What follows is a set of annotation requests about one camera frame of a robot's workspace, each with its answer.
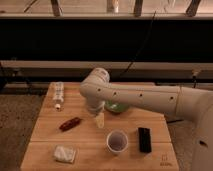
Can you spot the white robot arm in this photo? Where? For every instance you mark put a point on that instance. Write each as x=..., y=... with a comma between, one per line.
x=191, y=104

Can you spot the white folded cloth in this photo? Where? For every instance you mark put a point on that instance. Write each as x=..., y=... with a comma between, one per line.
x=64, y=154

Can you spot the clear plastic bottle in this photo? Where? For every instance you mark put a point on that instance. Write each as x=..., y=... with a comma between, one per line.
x=58, y=96

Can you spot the black rectangular block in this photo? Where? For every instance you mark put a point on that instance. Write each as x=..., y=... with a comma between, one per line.
x=144, y=140

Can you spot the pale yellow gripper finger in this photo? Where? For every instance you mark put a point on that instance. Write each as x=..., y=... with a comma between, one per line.
x=99, y=119

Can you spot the green ceramic bowl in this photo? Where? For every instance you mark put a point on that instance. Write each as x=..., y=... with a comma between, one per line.
x=116, y=107

